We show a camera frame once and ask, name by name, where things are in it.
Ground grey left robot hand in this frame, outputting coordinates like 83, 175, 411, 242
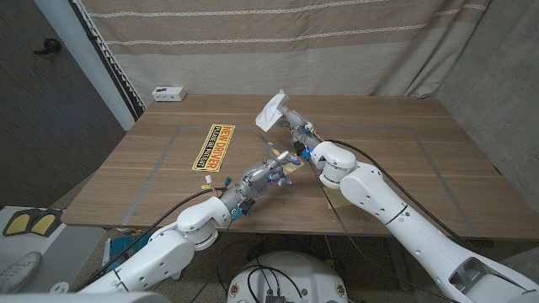
218, 151, 302, 220

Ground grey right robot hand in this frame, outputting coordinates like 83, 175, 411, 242
273, 105, 325, 160

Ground white tissue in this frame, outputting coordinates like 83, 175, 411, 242
254, 88, 291, 132

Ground grey orange-handled scissors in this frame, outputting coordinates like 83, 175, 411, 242
253, 130, 296, 165

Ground gold foil tape sheet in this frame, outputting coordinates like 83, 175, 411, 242
326, 189, 353, 210
281, 159, 306, 176

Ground yellow new driver sticker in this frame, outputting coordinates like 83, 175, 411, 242
191, 124, 236, 173

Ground grey tape outline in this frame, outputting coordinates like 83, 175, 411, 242
120, 123, 482, 238

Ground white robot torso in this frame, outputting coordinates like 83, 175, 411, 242
226, 251, 350, 303

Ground white power strip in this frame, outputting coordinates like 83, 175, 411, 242
152, 86, 187, 103

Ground teal box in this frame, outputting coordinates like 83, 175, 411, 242
109, 233, 152, 258

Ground grey table leg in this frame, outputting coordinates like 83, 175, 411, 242
385, 239, 416, 292

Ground black curtain edge strip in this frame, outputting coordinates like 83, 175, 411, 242
69, 0, 147, 121

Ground yellow black foot pedal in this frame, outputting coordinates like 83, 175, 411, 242
2, 209, 34, 237
29, 209, 63, 237

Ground dark wooden door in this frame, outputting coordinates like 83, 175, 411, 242
0, 0, 127, 210

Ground white round floor disc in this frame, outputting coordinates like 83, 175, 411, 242
49, 280, 71, 295

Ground white sneaker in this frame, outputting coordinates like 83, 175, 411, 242
0, 251, 42, 295

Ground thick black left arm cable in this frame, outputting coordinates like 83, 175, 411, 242
73, 187, 228, 292

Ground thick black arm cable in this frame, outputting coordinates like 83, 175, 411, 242
326, 139, 472, 247
73, 187, 228, 292

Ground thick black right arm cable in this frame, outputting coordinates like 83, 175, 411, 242
326, 139, 472, 247

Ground white door frame post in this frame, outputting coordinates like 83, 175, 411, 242
33, 0, 136, 131

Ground black door handle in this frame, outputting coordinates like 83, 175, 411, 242
33, 38, 63, 56

